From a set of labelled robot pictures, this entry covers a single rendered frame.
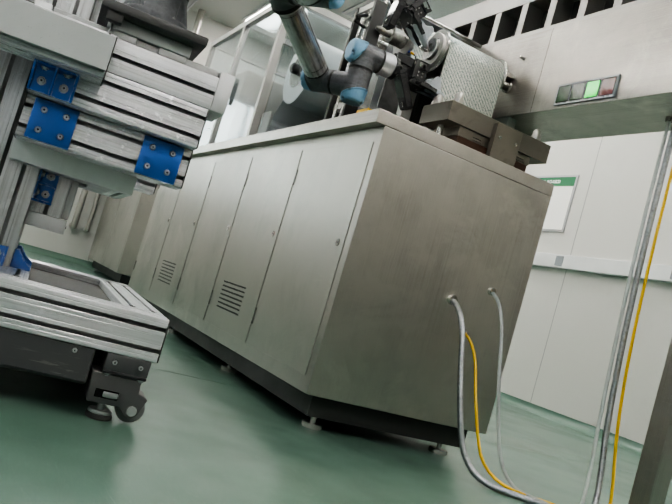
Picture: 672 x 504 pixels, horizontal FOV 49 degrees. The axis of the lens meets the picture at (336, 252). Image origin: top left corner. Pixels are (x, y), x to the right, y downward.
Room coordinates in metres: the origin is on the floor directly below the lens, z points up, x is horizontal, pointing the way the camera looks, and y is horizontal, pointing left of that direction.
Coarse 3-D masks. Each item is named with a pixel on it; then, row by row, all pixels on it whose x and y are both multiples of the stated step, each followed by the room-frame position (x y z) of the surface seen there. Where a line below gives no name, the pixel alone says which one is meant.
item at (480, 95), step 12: (444, 72) 2.36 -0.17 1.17; (456, 72) 2.38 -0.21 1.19; (468, 72) 2.40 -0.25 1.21; (444, 84) 2.37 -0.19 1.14; (456, 84) 2.39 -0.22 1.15; (468, 84) 2.41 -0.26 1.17; (480, 84) 2.43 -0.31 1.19; (492, 84) 2.45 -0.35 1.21; (468, 96) 2.42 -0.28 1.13; (480, 96) 2.44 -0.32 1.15; (492, 96) 2.46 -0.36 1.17; (480, 108) 2.44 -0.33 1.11; (492, 108) 2.46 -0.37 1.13
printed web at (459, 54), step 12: (456, 48) 2.37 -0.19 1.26; (468, 48) 2.41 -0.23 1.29; (456, 60) 2.38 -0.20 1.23; (468, 60) 2.40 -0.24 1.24; (480, 60) 2.42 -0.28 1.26; (492, 60) 2.45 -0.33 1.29; (432, 72) 2.48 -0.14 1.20; (480, 72) 2.42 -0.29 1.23; (492, 72) 2.44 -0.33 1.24; (384, 84) 2.71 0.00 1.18; (384, 96) 2.71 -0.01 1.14; (396, 96) 2.73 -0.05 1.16; (384, 108) 2.72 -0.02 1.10; (396, 108) 2.74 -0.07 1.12
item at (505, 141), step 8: (496, 128) 2.22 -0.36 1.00; (504, 128) 2.23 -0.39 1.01; (496, 136) 2.22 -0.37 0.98; (504, 136) 2.23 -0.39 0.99; (512, 136) 2.24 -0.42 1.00; (520, 136) 2.26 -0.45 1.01; (496, 144) 2.22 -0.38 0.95; (504, 144) 2.24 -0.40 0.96; (512, 144) 2.25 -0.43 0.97; (488, 152) 2.22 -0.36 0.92; (496, 152) 2.23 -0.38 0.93; (504, 152) 2.24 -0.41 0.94; (512, 152) 2.25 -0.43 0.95; (504, 160) 2.24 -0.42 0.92; (512, 160) 2.26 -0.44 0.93
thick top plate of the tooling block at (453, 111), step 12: (432, 108) 2.25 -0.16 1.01; (444, 108) 2.19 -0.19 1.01; (456, 108) 2.17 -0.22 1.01; (468, 108) 2.19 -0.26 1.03; (420, 120) 2.30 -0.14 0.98; (432, 120) 2.23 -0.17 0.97; (444, 120) 2.19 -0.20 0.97; (456, 120) 2.17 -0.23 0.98; (468, 120) 2.19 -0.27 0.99; (480, 120) 2.21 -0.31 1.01; (492, 120) 2.23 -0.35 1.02; (480, 132) 2.22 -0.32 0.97; (528, 144) 2.30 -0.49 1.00; (540, 144) 2.32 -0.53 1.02; (528, 156) 2.31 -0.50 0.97; (540, 156) 2.33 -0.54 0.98
